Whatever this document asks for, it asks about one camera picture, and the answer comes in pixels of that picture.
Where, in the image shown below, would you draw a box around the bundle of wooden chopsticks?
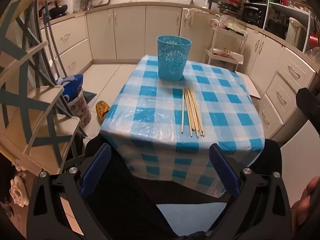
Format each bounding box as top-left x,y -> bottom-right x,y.
181,87 -> 205,138

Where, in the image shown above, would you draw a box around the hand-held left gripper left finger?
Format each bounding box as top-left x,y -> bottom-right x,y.
26,143 -> 113,240

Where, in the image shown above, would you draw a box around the person's black pants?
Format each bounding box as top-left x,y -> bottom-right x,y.
84,130 -> 283,240

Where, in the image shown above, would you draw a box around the blue checkered plastic tablecloth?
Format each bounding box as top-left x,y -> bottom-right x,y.
100,55 -> 265,198

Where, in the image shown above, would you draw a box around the dish rack with plates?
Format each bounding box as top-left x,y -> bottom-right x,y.
217,0 -> 244,18

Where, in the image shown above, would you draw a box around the hanging white plastic bag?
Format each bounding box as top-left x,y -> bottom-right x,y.
184,7 -> 220,26

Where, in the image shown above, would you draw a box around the red and white plastic bag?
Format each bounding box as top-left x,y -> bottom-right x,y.
212,49 -> 244,61

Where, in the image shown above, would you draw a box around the dark floor mat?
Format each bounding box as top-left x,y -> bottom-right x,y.
82,90 -> 97,103

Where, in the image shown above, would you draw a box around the yellow slipper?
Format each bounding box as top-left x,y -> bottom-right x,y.
96,101 -> 110,119

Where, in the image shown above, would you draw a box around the white carved ornament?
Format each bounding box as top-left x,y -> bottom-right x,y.
9,176 -> 30,207

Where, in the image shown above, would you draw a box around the black frying pan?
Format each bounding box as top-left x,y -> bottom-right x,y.
49,4 -> 68,18

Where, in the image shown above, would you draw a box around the grey pole with blue grip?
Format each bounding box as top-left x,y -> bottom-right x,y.
43,0 -> 63,78

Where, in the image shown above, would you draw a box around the plain grey pole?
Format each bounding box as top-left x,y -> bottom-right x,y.
48,22 -> 68,77

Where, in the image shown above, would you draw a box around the red pot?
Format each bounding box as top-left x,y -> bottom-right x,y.
310,32 -> 320,48

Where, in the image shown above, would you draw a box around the white trolley cart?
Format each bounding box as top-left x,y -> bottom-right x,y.
202,17 -> 248,72

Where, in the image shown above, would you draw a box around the white board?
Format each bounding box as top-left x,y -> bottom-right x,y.
235,71 -> 262,99

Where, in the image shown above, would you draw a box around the blue perforated plastic basket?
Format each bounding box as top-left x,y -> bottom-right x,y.
157,35 -> 193,82

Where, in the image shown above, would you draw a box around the person's right hand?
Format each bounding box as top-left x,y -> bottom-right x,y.
291,175 -> 320,234

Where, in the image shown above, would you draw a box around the white electric water pot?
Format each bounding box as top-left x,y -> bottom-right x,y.
285,17 -> 304,47

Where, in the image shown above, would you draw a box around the clear plastic bag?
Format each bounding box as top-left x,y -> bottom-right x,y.
217,14 -> 247,34

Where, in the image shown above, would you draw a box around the black countertop appliance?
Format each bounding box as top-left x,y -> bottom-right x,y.
244,4 -> 267,29

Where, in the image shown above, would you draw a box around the white metal shelf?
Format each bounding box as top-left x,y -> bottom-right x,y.
265,0 -> 316,53

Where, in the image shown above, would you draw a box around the cream kitchen cabinets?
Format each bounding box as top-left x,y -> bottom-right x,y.
40,1 -> 320,145

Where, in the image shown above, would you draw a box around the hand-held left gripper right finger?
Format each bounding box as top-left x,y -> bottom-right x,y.
209,143 -> 293,240

